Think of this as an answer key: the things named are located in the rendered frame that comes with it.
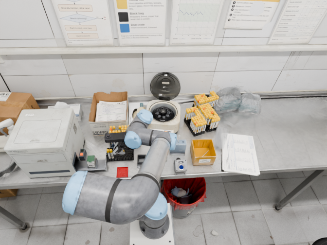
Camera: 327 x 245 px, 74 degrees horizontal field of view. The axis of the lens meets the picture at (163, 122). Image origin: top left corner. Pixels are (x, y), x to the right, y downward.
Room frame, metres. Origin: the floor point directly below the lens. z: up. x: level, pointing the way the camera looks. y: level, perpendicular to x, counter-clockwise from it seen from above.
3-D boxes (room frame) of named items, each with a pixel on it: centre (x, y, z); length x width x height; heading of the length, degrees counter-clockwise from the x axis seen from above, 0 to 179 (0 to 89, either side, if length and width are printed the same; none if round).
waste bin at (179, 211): (0.80, -0.19, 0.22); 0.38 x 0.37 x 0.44; 97
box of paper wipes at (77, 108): (1.06, 0.72, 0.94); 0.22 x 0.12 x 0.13; 101
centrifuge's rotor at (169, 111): (1.05, 0.01, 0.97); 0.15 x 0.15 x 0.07
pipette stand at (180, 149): (0.81, -0.10, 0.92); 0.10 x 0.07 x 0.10; 92
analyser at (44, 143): (0.71, 0.63, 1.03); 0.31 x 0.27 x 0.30; 97
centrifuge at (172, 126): (1.03, 0.01, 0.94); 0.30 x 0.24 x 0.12; 178
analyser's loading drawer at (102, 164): (0.64, 0.43, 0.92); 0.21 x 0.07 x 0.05; 97
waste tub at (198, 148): (0.77, -0.26, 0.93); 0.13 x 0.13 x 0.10; 6
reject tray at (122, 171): (0.63, 0.23, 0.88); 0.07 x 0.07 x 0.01; 7
